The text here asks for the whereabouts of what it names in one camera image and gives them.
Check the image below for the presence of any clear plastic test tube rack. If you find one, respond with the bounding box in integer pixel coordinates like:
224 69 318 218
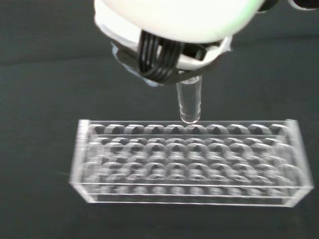
68 119 315 208

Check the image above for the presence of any black bench cloth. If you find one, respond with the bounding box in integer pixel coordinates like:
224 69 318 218
0 0 319 239

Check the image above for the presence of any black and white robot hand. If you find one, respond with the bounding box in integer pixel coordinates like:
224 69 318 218
93 0 280 88

